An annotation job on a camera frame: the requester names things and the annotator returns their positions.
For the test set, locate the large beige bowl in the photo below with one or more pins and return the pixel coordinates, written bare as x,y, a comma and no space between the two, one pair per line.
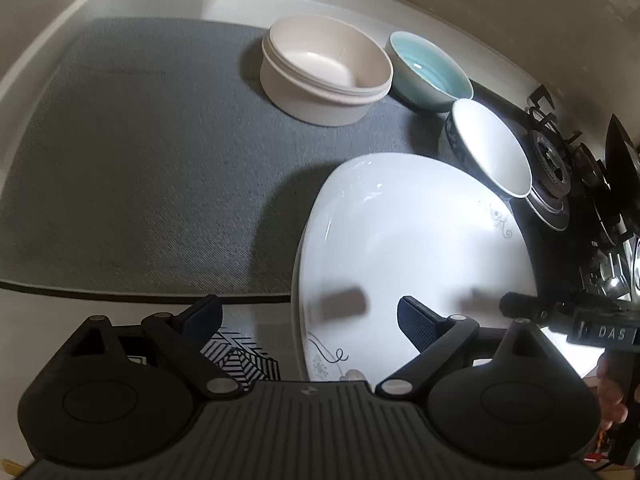
300,95

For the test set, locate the black glass stove top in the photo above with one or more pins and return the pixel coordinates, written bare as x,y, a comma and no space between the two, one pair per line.
560,255

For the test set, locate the light blue bowl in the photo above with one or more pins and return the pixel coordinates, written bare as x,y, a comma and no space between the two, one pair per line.
430,70

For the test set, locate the white floral square plate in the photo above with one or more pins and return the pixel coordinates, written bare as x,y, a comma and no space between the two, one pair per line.
400,230

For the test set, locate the silver gas stove burner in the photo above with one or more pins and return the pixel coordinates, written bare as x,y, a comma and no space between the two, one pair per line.
550,170
617,270

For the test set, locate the black and white geometric marker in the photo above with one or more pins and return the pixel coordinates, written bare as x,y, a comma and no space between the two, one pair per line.
245,360

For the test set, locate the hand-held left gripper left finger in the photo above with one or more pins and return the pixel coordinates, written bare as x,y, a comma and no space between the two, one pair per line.
205,316

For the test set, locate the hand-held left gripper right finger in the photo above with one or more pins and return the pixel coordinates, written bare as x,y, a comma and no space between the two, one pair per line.
415,322

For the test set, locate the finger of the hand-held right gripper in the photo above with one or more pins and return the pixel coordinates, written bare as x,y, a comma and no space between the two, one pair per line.
520,302

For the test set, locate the white bowl with blue pattern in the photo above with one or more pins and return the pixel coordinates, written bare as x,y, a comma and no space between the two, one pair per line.
495,145

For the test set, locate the person's right hand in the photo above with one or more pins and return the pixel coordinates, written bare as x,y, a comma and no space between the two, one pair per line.
612,390

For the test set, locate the grey woven mat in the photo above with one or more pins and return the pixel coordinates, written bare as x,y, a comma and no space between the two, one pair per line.
150,160

